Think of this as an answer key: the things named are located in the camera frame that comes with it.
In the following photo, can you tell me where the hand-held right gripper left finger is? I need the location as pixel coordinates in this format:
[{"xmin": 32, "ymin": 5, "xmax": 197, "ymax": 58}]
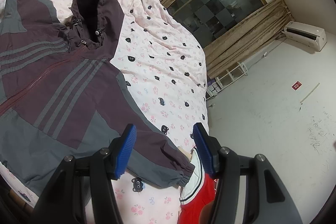
[{"xmin": 35, "ymin": 124, "xmax": 137, "ymax": 224}]

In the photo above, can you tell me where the red and white jersey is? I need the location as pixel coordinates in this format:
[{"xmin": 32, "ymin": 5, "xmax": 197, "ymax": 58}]
[{"xmin": 179, "ymin": 147, "xmax": 219, "ymax": 224}]

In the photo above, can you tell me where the white wall strip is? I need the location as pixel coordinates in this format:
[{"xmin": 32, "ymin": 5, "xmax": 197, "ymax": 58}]
[{"xmin": 300, "ymin": 83, "xmax": 320, "ymax": 104}]

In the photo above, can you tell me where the pink cat-print duvet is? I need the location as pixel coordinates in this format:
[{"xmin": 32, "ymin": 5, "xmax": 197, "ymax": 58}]
[{"xmin": 0, "ymin": 0, "xmax": 210, "ymax": 224}]

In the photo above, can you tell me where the white air conditioner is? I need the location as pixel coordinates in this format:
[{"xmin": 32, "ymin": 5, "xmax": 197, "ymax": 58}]
[{"xmin": 282, "ymin": 21, "xmax": 327, "ymax": 52}]

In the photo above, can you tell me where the purple and grey hooded jacket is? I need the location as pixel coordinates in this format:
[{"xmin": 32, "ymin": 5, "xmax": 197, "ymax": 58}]
[{"xmin": 0, "ymin": 0, "xmax": 196, "ymax": 191}]

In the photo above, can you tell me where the dark glass window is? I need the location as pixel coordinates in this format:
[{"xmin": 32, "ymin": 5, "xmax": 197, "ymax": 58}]
[{"xmin": 167, "ymin": 0, "xmax": 264, "ymax": 43}]

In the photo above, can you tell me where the white shelf rack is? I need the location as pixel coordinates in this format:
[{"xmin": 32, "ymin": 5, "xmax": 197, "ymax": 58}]
[{"xmin": 206, "ymin": 61, "xmax": 248, "ymax": 98}]

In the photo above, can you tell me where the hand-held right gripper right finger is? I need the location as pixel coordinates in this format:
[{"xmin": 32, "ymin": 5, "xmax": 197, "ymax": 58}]
[{"xmin": 193, "ymin": 123, "xmax": 303, "ymax": 224}]

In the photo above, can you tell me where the stack of small white boxes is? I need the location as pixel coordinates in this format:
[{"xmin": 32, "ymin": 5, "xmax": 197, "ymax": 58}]
[{"xmin": 207, "ymin": 80, "xmax": 223, "ymax": 96}]

